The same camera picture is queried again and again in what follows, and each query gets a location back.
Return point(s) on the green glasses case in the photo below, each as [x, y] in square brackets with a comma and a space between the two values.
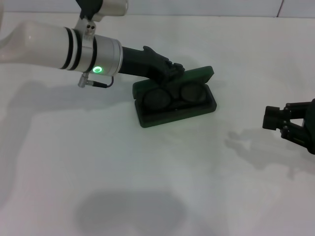
[172, 119]

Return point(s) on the silver left camera mount bracket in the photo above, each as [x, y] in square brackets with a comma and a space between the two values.
[89, 29]

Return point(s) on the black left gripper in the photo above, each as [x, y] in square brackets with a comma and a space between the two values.
[142, 62]

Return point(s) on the black glasses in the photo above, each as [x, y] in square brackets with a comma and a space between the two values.
[157, 97]

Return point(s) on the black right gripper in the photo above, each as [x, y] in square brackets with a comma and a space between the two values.
[311, 132]

